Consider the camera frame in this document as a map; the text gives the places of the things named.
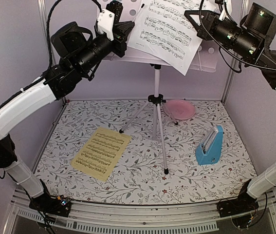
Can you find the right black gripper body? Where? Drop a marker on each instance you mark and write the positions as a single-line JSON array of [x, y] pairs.
[[213, 32]]

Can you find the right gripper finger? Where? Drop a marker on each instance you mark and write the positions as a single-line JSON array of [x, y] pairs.
[[197, 12], [194, 20]]

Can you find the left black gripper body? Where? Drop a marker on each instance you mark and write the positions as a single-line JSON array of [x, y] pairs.
[[120, 39]]

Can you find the white perforated music stand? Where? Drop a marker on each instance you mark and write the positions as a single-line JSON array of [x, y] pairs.
[[157, 85]]

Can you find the white sheet music page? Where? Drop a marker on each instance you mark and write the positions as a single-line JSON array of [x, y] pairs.
[[162, 30]]

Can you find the blue metronome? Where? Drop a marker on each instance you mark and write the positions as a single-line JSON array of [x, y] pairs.
[[208, 151]]

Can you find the yellow sheet music page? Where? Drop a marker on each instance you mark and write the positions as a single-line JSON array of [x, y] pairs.
[[100, 154]]

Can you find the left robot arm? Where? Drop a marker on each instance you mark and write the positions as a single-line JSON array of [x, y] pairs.
[[80, 51]]

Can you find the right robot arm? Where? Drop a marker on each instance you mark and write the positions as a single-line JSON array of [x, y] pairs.
[[250, 40]]

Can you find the pink plate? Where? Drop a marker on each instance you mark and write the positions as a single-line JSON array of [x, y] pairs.
[[180, 109]]

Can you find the floral tablecloth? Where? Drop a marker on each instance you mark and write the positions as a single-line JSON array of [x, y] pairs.
[[148, 172]]

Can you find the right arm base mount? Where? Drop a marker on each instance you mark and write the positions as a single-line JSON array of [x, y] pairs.
[[242, 204]]

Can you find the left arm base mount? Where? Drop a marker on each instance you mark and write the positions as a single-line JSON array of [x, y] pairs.
[[47, 204]]

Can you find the front aluminium rail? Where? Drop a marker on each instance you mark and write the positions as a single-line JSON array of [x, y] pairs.
[[100, 218]]

